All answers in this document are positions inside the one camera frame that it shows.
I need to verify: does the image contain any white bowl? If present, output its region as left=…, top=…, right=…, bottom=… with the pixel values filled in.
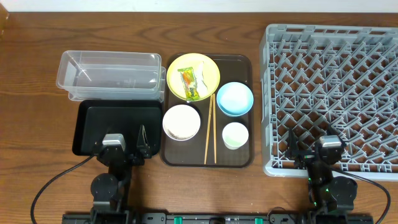
left=162, top=105, right=201, bottom=141

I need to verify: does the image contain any white cup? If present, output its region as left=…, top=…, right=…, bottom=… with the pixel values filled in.
left=222, top=122, right=249, bottom=150

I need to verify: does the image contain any wooden chopstick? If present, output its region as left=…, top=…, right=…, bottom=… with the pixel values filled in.
left=212, top=93, right=217, bottom=164
left=204, top=95, right=213, bottom=165

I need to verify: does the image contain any green snack wrapper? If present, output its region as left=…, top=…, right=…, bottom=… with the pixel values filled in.
left=177, top=67, right=199, bottom=101

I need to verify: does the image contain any light blue bowl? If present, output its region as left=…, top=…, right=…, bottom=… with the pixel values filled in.
left=216, top=82, right=254, bottom=117

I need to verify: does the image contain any white tissue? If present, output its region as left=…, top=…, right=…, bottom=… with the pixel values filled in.
left=194, top=62, right=208, bottom=98

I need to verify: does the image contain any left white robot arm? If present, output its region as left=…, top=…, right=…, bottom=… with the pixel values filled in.
left=89, top=125, right=152, bottom=224

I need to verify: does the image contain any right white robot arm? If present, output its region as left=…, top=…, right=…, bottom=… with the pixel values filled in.
left=285, top=126, right=358, bottom=224

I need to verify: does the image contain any grey dishwasher rack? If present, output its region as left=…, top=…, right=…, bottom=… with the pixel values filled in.
left=259, top=24, right=397, bottom=182

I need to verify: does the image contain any black plastic tray bin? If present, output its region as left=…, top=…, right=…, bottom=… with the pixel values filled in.
left=72, top=100, right=163, bottom=156

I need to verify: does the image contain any dark brown serving tray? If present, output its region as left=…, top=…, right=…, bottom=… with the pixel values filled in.
left=160, top=54, right=254, bottom=168

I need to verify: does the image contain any clear plastic bin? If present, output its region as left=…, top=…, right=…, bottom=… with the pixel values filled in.
left=56, top=50, right=165, bottom=102

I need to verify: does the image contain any yellow plate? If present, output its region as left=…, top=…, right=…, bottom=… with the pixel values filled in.
left=166, top=53, right=220, bottom=101

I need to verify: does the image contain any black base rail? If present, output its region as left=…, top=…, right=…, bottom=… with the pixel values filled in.
left=62, top=213, right=373, bottom=224

